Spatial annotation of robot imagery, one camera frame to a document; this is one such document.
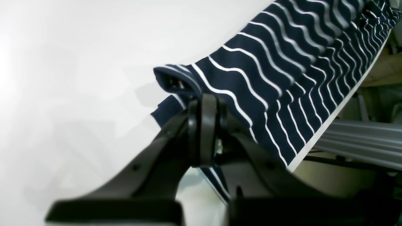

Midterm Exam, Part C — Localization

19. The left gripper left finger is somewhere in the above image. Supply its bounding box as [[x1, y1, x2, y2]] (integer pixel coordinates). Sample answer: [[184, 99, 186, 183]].
[[46, 94, 217, 226]]

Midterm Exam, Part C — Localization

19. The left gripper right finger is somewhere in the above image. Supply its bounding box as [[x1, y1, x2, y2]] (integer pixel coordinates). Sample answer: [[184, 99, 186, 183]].
[[217, 98, 401, 226]]

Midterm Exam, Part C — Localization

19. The navy white striped T-shirt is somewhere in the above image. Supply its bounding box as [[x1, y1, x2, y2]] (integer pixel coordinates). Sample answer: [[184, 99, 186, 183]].
[[150, 0, 401, 204]]

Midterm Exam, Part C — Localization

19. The aluminium frame rail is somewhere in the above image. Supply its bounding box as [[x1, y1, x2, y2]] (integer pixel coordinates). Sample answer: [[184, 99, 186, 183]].
[[303, 120, 402, 171]]

